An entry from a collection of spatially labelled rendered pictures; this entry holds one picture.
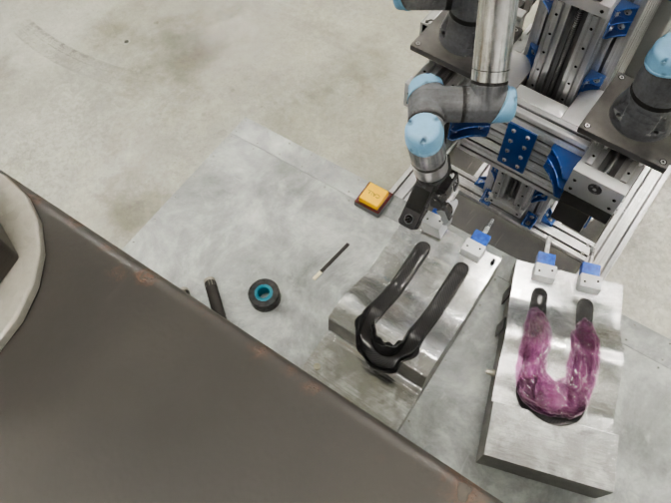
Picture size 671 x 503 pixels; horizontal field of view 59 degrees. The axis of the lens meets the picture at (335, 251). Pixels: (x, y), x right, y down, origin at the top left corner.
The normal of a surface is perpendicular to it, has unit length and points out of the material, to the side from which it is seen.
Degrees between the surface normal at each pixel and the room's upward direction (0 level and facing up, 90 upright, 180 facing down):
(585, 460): 0
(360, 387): 0
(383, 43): 0
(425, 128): 11
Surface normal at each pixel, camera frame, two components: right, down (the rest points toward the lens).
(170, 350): -0.05, -0.47
